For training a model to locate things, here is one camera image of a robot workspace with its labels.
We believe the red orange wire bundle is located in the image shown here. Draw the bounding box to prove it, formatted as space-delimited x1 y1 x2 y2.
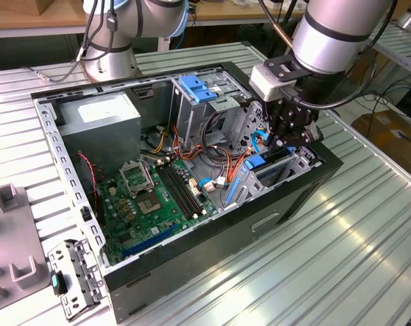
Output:
171 124 233 170

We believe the black cable with black connector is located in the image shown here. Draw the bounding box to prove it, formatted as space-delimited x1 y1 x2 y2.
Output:
82 0 120 62

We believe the orange red power wire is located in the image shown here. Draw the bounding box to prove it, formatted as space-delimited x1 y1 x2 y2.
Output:
225 149 252 186

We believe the thick black cable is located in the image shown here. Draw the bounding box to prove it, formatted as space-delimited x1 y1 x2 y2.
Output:
200 111 233 164

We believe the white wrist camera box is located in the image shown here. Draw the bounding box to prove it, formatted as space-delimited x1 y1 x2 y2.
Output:
249 64 298 102

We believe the grey metal card bracket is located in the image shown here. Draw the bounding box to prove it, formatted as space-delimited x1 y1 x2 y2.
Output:
47 238 106 323

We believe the black open PC case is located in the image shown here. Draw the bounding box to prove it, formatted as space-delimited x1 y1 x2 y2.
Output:
30 60 344 325

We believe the green motherboard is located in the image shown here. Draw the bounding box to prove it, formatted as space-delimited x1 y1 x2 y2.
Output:
96 158 219 268

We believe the large taped cardboard box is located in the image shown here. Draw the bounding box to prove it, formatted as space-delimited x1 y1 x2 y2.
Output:
351 110 411 174

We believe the red black fan wire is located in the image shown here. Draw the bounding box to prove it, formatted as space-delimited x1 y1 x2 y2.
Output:
77 152 99 209

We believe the grey power supply unit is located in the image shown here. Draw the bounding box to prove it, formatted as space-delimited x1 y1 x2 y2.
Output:
57 92 142 176

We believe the yellow black wire bundle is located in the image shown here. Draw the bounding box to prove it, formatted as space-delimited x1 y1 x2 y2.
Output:
140 125 174 156

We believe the blue plastic cage latch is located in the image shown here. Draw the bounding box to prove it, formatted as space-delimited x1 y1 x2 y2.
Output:
179 75 217 105

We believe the small white plug wire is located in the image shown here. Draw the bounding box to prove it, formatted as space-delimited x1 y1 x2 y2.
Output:
203 175 233 194

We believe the metal socket cover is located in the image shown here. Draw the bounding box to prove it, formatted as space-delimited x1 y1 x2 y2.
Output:
119 159 155 198

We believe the metal slat side table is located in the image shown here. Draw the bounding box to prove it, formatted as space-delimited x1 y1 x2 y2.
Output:
340 22 411 99

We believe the grey metal disk bay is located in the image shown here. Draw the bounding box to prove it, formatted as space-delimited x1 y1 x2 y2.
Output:
221 142 317 209

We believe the CPU socket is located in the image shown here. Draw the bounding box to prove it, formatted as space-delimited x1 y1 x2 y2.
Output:
135 192 164 217

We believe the hard disk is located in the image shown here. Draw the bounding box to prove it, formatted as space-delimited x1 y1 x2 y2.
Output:
224 147 294 207

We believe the black RAM slot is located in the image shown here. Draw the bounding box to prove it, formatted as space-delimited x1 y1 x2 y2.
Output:
165 162 201 216
156 164 192 220
160 162 196 218
169 160 205 213

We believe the blue expansion slot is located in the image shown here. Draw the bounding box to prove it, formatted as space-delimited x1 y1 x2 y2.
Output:
122 225 178 258

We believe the black clip with blue tab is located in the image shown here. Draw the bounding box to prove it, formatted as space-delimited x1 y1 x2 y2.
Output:
50 270 69 295

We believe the blue SATA wire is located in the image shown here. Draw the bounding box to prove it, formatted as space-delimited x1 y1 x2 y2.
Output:
197 128 271 191

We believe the grey optical drive cage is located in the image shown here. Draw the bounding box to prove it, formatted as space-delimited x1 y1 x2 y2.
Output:
169 71 252 150

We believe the wire locking lever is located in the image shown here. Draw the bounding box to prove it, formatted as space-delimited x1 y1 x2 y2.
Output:
142 158 158 191

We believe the grey parts rack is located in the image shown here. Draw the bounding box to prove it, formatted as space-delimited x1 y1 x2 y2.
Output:
0 184 54 326

